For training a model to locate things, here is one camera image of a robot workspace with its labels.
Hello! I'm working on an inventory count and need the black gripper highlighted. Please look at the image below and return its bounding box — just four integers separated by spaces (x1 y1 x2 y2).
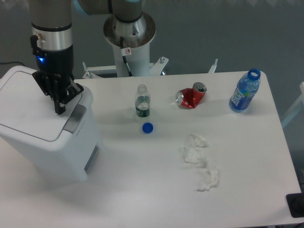
32 46 84 114

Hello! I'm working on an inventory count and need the white trash can with lid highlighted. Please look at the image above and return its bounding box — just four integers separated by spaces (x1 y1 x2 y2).
0 66 101 181

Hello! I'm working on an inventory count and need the blue bottle cap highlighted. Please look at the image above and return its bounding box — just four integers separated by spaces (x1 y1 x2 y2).
142 122 154 134

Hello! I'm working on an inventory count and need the crushed red soda can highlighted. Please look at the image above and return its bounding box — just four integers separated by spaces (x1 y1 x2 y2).
176 82 207 109

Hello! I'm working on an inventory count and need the clear bottle with green label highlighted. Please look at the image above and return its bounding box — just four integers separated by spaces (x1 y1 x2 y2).
135 84 151 117

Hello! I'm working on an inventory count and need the upper crumpled white tissue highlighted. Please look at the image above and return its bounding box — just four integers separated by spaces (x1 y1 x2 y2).
185 133 208 148

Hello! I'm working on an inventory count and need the crumpled white tissue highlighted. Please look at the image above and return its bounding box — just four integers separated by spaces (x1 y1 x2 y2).
185 133 208 148
182 147 208 164
197 163 219 192

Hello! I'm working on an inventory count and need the middle crumpled white tissue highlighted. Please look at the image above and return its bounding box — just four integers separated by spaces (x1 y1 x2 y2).
182 147 208 164

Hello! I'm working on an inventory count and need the lower crumpled white tissue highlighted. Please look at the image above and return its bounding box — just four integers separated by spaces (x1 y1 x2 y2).
197 163 219 192

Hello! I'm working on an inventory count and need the blue drink bottle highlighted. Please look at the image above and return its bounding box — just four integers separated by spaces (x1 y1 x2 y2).
229 68 261 113

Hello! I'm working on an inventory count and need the black device at table corner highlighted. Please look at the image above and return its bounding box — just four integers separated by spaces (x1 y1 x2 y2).
286 193 304 218

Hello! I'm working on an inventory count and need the white metal base frame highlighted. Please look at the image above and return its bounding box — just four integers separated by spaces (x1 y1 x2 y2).
83 57 218 79

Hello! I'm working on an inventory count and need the black cable on pedestal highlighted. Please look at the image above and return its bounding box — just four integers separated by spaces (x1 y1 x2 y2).
119 35 134 77

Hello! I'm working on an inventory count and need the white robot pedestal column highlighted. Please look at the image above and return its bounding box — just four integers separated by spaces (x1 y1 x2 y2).
103 12 156 74

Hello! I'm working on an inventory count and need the white frame at right edge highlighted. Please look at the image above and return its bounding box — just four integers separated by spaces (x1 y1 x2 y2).
281 82 304 129

